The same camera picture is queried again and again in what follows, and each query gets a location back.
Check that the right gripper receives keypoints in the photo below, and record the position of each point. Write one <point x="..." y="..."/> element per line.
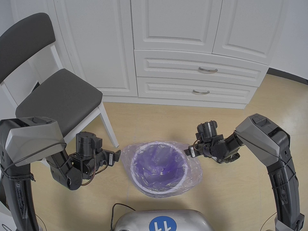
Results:
<point x="204" y="150"/>

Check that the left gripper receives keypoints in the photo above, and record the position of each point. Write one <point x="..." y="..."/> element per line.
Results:
<point x="102" y="157"/>

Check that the purple plastic bag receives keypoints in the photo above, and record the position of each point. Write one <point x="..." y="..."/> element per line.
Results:
<point x="192" y="174"/>

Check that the black plastic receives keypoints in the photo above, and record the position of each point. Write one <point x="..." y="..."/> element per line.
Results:
<point x="234" y="157"/>

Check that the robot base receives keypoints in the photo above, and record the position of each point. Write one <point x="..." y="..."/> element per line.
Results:
<point x="163" y="221"/>

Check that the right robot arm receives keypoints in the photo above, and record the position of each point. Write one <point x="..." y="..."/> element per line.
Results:
<point x="262" y="133"/>

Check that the white trash bin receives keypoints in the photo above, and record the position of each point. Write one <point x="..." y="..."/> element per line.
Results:
<point x="158" y="192"/>

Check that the white chair with grey cushions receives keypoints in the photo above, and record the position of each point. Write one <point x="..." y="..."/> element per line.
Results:
<point x="60" y="92"/>

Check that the white wardrobe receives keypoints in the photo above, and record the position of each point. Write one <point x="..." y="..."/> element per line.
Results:
<point x="173" y="20"/>

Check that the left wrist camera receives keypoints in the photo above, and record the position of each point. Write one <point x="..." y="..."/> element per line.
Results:
<point x="97" y="143"/>

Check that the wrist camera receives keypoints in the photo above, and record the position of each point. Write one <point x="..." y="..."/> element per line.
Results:
<point x="200" y="133"/>
<point x="97" y="143"/>

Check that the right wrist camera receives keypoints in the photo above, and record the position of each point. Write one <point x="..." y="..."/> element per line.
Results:
<point x="200" y="133"/>

